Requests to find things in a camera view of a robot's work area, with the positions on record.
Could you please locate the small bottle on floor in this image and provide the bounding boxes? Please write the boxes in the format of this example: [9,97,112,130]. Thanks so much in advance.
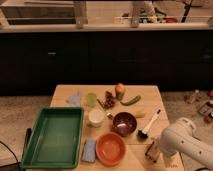
[185,90,199,104]

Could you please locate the pale blue cloth piece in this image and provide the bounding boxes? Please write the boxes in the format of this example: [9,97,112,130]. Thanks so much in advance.
[66,92,81,107]

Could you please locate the black cabinet front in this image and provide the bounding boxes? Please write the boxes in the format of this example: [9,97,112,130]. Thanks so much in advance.
[0,30,213,96]

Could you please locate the light green cup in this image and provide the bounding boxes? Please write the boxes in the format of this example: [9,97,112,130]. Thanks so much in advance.
[86,93,97,107]

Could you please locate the floor clutter items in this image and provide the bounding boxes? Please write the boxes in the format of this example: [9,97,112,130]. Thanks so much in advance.
[198,89,213,124]

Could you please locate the dark red bowl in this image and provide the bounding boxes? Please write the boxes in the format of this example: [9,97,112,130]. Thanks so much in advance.
[112,112,137,137]

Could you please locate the blue sponge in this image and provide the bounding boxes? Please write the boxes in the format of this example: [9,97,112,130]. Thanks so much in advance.
[82,139,96,163]

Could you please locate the green plastic tray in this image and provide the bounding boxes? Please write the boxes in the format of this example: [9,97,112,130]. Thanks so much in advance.
[21,107,84,169]

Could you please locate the orange topped bottle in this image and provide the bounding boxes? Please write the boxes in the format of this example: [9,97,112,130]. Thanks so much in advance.
[115,83,125,100]

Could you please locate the orange bowl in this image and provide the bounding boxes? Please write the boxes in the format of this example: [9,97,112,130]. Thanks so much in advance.
[96,132,126,167]

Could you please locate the white cup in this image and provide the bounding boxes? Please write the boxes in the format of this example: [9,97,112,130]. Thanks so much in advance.
[88,109,105,127]

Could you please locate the black handle tool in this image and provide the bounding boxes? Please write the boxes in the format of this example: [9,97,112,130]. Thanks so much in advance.
[22,128,32,157]

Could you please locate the whiteboard eraser block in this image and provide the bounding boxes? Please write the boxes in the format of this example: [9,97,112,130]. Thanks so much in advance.
[145,139,160,163]

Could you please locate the black cable left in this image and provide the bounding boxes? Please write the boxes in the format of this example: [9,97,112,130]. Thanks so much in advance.
[0,140,22,171]

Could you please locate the green cucumber toy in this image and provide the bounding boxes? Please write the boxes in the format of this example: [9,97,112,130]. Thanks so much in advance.
[120,95,141,106]

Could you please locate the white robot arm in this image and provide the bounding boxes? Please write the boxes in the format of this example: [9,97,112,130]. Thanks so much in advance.
[157,117,213,171]

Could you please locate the brown pinecone object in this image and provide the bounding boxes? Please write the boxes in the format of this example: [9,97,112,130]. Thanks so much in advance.
[98,91,115,110]

